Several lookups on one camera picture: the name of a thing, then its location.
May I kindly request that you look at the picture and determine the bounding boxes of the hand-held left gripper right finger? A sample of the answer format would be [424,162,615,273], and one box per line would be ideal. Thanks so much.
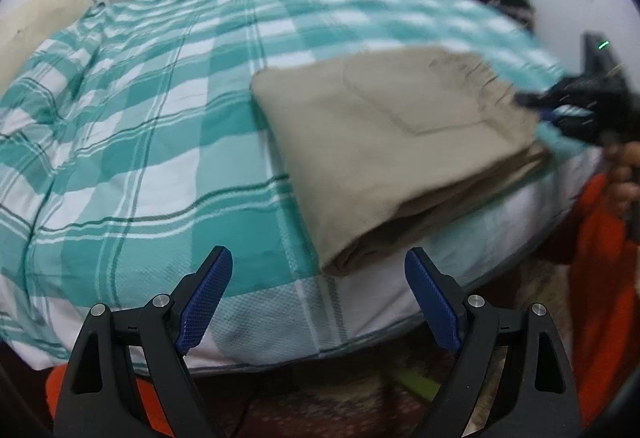
[405,247,583,438]

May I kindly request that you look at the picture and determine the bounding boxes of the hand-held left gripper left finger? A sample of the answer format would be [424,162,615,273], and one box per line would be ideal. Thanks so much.
[52,245,234,438]

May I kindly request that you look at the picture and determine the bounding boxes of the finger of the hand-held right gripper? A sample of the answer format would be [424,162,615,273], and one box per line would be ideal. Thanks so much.
[515,85,563,115]
[537,108,578,137]

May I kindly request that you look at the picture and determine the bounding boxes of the khaki pants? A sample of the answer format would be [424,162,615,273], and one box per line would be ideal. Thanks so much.
[250,46,553,276]

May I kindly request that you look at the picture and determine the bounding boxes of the person's right forearm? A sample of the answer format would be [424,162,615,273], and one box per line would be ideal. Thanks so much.
[542,173,640,425]

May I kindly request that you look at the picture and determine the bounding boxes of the person's right hand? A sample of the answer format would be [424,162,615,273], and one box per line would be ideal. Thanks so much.
[602,143,640,221]

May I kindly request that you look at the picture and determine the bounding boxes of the yellow-green flat object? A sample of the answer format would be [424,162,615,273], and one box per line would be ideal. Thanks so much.
[392,367,442,403]

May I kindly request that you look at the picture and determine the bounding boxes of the teal plaid bed cover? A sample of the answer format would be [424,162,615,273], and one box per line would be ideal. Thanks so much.
[0,0,607,376]

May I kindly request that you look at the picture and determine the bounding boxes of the cream pillow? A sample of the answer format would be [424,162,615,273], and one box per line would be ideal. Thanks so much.
[0,0,97,89]

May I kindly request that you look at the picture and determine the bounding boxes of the black cable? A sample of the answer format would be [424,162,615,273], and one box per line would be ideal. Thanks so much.
[234,388,257,438]

